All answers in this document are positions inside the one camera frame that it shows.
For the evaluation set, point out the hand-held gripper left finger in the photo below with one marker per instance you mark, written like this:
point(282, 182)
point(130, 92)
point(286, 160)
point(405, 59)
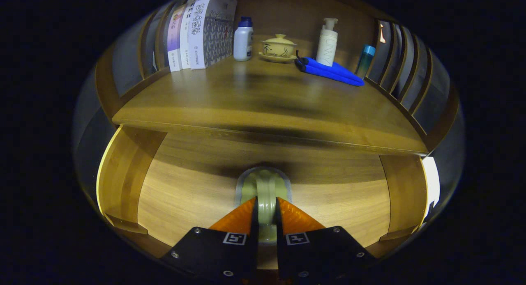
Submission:
point(213, 252)

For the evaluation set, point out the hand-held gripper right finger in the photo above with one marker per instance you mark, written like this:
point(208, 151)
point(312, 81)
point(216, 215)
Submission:
point(324, 252)

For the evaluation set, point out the wooden drawer with black knob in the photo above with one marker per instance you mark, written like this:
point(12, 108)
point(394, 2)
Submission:
point(193, 194)

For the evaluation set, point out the wooden countertop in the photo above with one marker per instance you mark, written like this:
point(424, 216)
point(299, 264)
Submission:
point(263, 104)

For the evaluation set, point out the blue folded cloth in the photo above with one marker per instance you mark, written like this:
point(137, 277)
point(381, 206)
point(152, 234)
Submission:
point(333, 71)

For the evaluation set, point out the teal bottle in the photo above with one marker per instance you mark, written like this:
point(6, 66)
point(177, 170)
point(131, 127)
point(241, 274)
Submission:
point(364, 63)

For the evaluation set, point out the white pump bottle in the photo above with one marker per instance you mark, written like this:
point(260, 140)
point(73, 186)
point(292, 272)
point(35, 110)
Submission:
point(327, 47)

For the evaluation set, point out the yellow lidded tea bowl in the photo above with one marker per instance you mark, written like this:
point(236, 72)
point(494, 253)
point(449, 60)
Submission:
point(278, 49)

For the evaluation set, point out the white bottle with blue cap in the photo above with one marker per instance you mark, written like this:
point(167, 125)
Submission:
point(243, 42)

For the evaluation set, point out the pink purple book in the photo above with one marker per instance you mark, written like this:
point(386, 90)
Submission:
point(176, 42)

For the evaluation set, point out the thin white book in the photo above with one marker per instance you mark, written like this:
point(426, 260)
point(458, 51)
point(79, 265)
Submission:
point(185, 38)

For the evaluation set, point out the thick white patterned book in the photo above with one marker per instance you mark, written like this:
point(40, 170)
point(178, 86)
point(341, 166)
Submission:
point(213, 30)

